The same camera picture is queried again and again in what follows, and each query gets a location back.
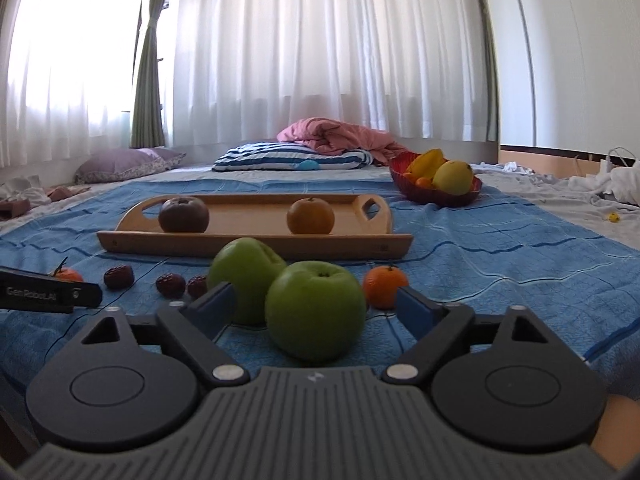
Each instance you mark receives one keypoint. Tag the white wardrobe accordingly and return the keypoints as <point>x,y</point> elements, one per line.
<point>575,60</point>

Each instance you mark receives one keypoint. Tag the yellow starfruit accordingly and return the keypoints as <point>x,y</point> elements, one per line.
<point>425,162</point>

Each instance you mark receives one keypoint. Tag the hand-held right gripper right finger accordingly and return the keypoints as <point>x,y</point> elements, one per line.
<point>415,311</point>

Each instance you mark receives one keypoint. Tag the purple pillow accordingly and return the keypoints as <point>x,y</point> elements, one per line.
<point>125,165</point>

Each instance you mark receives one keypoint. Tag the yellow mango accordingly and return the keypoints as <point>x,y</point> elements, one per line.
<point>452,177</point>

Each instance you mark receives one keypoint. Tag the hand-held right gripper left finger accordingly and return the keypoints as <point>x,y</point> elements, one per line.
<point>220,306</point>

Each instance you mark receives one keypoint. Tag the small mandarin with stem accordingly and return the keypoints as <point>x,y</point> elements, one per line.
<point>68,275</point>

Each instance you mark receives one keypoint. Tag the small blue toy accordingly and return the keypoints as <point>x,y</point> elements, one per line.
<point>307,164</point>

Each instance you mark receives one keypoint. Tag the narrow white sheer curtain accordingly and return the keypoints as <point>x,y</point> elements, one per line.
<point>65,60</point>

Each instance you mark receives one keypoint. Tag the small white cloth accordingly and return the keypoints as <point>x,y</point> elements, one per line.
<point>511,166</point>

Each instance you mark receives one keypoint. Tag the red date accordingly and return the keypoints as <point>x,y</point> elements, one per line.
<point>170,285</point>
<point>196,287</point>
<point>118,277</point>

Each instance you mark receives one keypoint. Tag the brown round pear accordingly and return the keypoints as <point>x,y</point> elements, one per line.
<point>310,217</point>

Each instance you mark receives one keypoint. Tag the pile of white clothes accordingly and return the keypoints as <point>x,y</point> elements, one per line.
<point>622,182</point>

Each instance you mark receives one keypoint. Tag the green apple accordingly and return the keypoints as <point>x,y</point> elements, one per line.
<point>240,270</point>
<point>315,310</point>

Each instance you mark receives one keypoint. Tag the small yellow toy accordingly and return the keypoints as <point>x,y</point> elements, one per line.
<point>613,217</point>

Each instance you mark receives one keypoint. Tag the small orange kumquat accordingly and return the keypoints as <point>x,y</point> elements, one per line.
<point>408,176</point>
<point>424,183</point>

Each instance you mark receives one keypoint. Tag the red fruit bowl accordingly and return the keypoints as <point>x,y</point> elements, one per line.
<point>440,198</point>

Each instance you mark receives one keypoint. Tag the white crumpled cloth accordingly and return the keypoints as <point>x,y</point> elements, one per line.
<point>25,190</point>

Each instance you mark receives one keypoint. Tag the dark red apple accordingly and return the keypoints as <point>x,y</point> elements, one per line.
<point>183,216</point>

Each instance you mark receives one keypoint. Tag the blue white striped pillow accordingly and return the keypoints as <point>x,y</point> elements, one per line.
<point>280,157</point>

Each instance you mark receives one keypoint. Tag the wide white sheer curtain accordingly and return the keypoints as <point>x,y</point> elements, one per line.
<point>325,35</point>

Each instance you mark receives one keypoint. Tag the pink brown cloth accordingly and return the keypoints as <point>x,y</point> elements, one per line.
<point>12,207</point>

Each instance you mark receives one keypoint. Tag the blue blanket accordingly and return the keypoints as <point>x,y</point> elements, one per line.
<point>500,260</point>

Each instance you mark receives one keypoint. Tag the wooden tray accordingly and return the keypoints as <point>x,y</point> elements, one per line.
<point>250,216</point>

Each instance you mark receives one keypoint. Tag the green curtain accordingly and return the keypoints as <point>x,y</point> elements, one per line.
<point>147,100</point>

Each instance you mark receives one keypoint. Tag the pink quilt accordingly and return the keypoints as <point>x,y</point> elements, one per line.
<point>340,135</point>

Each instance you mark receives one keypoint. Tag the orange mandarin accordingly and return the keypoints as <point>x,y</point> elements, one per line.
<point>384,287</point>

